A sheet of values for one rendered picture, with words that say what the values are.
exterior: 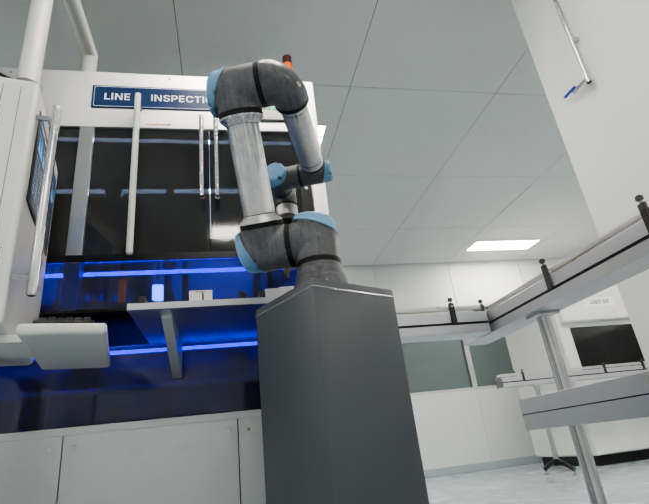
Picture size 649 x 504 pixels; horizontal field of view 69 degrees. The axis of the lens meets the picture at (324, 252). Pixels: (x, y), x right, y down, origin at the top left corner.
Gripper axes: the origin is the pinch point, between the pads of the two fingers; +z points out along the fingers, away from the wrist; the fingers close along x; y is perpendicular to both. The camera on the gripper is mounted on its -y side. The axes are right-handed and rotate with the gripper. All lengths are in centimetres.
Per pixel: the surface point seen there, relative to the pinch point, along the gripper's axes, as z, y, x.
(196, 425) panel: 42, -30, 32
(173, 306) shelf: 12.2, -34.0, -8.7
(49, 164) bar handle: -28, -67, -20
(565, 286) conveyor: 12, 95, -8
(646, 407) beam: 53, 97, -20
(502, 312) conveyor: 8, 95, 33
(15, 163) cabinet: -26, -75, -22
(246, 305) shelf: 12.6, -13.5, -7.5
